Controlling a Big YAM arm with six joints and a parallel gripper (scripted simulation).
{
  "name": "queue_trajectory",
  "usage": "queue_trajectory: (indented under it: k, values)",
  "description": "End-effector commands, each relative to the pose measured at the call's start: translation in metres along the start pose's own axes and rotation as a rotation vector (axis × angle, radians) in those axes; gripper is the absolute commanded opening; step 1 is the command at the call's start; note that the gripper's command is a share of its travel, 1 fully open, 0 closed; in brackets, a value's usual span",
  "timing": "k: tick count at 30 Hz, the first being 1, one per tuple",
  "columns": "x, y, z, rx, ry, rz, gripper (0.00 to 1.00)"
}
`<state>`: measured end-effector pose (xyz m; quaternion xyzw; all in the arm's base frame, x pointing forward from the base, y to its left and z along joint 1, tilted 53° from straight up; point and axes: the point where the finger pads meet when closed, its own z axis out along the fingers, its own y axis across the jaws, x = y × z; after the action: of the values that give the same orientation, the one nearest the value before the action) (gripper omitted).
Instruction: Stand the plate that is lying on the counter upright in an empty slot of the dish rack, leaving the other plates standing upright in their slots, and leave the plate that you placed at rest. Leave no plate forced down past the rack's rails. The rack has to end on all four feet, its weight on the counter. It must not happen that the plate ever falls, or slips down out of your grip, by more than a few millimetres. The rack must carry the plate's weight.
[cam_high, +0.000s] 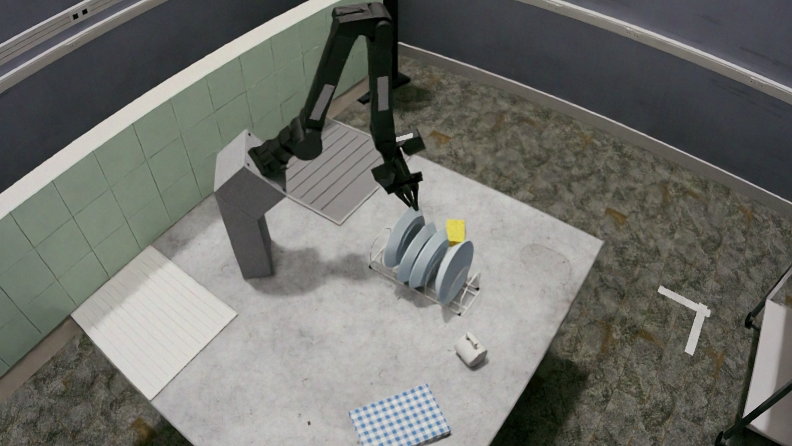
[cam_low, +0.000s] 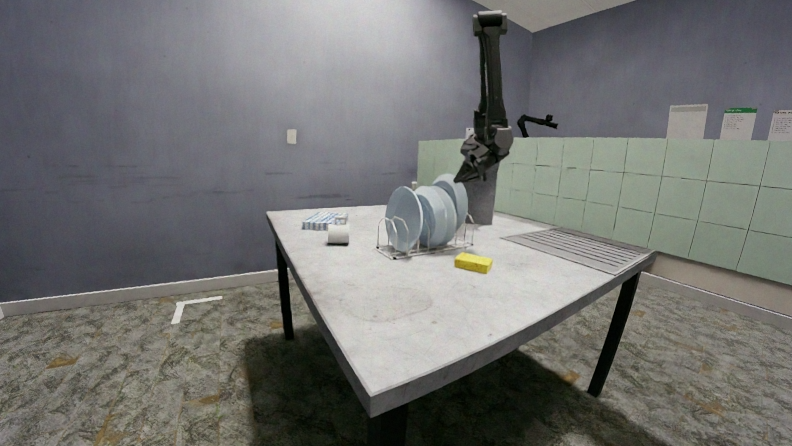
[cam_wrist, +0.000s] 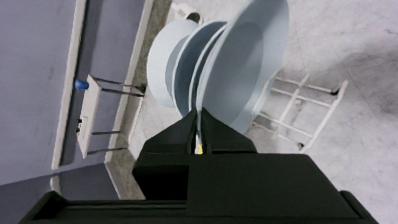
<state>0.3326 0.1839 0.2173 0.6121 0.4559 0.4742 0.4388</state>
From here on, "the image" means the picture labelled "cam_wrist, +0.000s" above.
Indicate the white mug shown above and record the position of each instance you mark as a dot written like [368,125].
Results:
[185,11]

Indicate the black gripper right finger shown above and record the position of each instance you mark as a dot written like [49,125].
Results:
[219,138]

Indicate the white plate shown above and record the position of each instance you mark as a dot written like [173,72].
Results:
[240,63]
[199,67]
[162,58]
[187,60]

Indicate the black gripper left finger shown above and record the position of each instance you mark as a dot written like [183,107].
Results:
[178,137]

